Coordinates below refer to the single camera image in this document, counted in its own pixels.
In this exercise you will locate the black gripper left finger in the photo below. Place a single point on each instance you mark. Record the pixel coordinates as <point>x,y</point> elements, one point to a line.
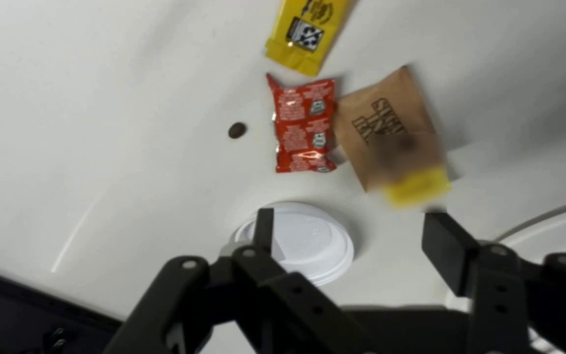
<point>263,307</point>

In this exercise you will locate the small dark round speck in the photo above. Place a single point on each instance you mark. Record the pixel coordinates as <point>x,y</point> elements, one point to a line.
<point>235,130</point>

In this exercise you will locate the plain yellow packet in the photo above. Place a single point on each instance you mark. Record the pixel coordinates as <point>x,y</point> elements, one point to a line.
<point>420,191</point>

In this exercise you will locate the brown paper packet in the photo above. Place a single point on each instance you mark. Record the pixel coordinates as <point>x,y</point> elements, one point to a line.
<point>387,130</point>

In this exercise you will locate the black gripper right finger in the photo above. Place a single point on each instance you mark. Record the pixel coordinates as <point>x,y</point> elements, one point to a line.
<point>511,302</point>

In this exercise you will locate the red sauce packet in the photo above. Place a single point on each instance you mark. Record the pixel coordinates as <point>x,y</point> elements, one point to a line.
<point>302,125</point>

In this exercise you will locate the white plastic cup lid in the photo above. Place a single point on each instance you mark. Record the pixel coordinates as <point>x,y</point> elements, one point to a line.
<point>308,243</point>

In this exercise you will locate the yellow packet with black print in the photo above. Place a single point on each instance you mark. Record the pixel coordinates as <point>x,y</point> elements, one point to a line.
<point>294,60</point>

